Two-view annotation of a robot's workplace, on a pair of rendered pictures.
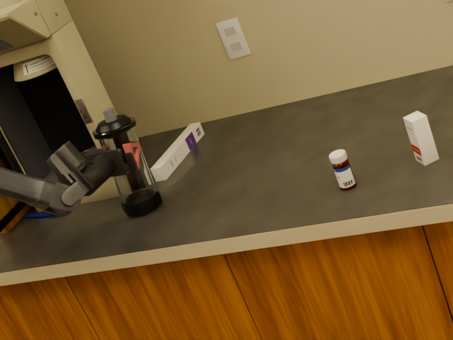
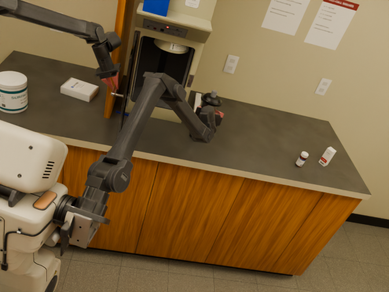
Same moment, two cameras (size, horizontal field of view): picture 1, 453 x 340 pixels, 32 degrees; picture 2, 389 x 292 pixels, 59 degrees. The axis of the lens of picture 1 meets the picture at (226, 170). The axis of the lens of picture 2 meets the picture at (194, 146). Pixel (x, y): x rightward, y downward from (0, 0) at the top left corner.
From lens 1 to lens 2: 1.43 m
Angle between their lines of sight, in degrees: 38
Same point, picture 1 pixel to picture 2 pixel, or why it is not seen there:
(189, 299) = (214, 187)
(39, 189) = (204, 130)
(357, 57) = (271, 95)
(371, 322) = (278, 214)
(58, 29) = not seen: hidden behind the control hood
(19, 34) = (199, 37)
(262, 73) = (231, 83)
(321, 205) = (293, 171)
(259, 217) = (267, 167)
